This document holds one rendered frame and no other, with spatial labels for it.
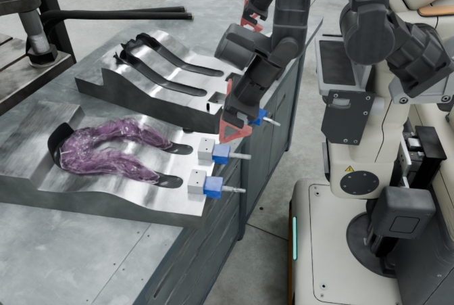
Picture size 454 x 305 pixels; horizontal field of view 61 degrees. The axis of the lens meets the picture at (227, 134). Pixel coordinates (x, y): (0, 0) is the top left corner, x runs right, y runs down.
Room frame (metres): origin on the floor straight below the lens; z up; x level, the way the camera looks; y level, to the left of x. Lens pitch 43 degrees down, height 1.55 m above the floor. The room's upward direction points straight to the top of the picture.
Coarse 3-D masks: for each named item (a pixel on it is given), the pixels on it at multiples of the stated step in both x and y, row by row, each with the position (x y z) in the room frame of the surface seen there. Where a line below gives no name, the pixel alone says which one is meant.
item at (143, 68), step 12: (144, 36) 1.11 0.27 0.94; (156, 48) 1.09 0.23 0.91; (120, 60) 0.98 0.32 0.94; (132, 60) 1.00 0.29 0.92; (168, 60) 1.04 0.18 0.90; (180, 60) 1.06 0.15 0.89; (144, 72) 0.96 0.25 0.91; (156, 72) 0.97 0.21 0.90; (204, 72) 1.00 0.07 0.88; (216, 72) 0.99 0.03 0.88; (156, 84) 0.93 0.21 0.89; (168, 84) 0.94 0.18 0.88; (180, 84) 0.93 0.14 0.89
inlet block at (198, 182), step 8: (192, 176) 0.58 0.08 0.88; (200, 176) 0.58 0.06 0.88; (208, 176) 0.59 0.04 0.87; (192, 184) 0.55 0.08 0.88; (200, 184) 0.55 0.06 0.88; (208, 184) 0.56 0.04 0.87; (216, 184) 0.56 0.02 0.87; (192, 192) 0.55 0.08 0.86; (200, 192) 0.55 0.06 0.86; (208, 192) 0.55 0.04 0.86; (216, 192) 0.54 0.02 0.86
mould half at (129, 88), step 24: (120, 48) 1.18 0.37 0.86; (144, 48) 1.05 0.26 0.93; (168, 48) 1.09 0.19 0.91; (96, 72) 1.03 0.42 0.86; (120, 72) 0.92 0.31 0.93; (168, 72) 0.99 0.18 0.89; (192, 72) 0.99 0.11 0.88; (240, 72) 0.98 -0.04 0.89; (96, 96) 0.97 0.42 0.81; (120, 96) 0.93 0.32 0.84; (144, 96) 0.89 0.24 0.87; (168, 96) 0.87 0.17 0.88; (192, 96) 0.87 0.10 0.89; (168, 120) 0.85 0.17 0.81; (192, 120) 0.82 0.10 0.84; (216, 120) 0.79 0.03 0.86
